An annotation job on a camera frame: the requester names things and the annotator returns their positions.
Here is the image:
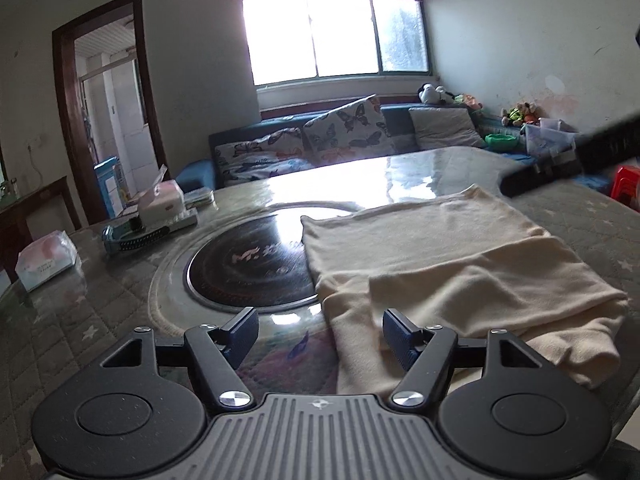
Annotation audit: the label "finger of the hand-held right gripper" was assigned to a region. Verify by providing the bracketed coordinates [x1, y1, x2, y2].
[500, 114, 640, 199]

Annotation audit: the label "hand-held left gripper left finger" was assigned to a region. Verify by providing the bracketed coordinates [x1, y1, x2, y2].
[97, 306, 260, 411]

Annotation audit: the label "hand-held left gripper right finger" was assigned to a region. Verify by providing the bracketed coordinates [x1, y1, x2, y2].
[382, 308, 544, 411]

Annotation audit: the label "cream sweatshirt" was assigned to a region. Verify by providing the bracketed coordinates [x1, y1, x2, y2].
[300, 184, 630, 397]

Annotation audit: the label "red plastic stool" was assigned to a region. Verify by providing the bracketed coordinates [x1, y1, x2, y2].
[610, 164, 640, 204]

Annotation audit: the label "clear plastic storage box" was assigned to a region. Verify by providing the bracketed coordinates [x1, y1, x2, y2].
[522, 118, 581, 162]

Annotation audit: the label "black round induction cooker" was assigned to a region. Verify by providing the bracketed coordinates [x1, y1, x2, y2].
[186, 212, 322, 309]

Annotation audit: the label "small plush toys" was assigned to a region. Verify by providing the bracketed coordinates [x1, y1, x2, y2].
[501, 101, 541, 128]

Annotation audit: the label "green plastic bowl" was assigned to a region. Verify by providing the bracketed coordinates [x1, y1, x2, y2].
[484, 132, 521, 154]

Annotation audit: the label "white power strip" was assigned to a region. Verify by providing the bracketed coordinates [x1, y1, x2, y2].
[117, 207, 199, 234]

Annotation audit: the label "blue smartwatch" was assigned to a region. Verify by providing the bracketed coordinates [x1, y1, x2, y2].
[101, 222, 171, 257]

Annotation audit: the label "green packet stack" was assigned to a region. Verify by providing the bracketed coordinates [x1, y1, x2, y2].
[182, 186, 216, 209]

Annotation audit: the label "pink white tissue box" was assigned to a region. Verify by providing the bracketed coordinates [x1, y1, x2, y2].
[137, 165, 187, 224]

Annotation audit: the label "grey pillow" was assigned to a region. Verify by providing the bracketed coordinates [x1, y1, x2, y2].
[407, 106, 486, 150]

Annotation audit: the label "blue sofa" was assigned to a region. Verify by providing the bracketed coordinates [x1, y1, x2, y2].
[175, 102, 542, 192]

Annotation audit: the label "panda plush toy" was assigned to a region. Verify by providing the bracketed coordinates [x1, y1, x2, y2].
[417, 83, 459, 107]

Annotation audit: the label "flat butterfly print pillow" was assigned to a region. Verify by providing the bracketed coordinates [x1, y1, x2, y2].
[215, 127, 314, 187]

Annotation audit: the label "blue carton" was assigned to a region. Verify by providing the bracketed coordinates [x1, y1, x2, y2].
[94, 156, 126, 221]

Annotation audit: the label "soft tissue pack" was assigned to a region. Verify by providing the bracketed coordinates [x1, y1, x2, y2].
[15, 230, 84, 294]

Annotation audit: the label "upright butterfly print pillow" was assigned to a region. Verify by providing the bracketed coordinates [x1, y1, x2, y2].
[302, 94, 396, 166]

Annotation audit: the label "dark wooden cabinet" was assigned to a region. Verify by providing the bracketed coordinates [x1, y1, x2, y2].
[0, 175, 84, 282]

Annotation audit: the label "window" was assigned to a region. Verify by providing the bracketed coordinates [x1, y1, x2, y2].
[241, 0, 431, 86]

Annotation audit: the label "dark wooden door frame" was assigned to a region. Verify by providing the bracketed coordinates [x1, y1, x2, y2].
[52, 0, 171, 212]

